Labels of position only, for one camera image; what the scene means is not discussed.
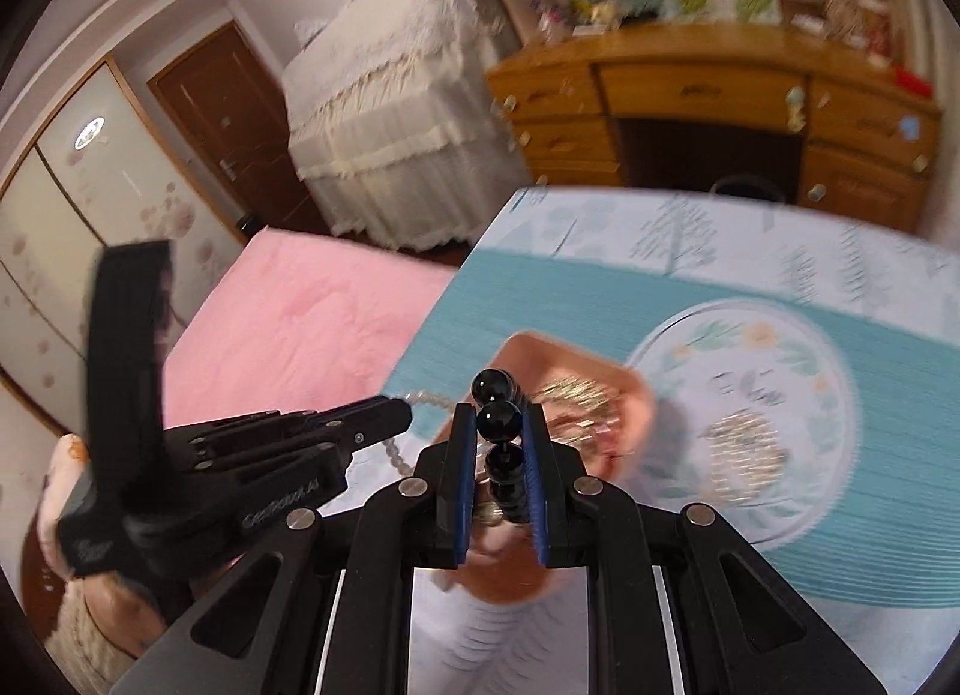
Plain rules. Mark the pink plastic storage box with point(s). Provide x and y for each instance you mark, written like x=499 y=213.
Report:
x=630 y=402

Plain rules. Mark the white floral wardrobe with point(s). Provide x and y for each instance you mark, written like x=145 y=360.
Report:
x=90 y=200

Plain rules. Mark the blue sticker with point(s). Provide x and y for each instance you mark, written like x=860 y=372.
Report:
x=911 y=127

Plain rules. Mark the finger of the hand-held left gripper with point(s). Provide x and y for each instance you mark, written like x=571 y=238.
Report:
x=315 y=419
x=300 y=449

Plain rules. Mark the person's left hand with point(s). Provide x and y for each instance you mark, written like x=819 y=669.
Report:
x=120 y=597

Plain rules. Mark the person's left forearm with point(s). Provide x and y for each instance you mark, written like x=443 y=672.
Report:
x=82 y=639

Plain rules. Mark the brown wooden door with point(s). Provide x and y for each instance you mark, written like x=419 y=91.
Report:
x=217 y=110

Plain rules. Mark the dark chair back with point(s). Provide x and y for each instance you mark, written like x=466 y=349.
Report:
x=746 y=185

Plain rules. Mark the wooden desk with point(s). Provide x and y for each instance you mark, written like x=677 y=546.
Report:
x=675 y=95

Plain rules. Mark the red box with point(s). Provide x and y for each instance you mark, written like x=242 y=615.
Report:
x=911 y=77

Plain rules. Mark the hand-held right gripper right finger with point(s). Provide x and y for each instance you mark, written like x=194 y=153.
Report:
x=536 y=485

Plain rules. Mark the pink bed sheet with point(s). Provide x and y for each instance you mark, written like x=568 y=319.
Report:
x=300 y=320

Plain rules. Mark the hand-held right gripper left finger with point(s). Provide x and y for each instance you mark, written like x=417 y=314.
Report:
x=466 y=485

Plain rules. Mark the lace covered cabinet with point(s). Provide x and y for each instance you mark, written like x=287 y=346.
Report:
x=375 y=102

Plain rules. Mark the green white hook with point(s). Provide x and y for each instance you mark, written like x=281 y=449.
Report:
x=795 y=100

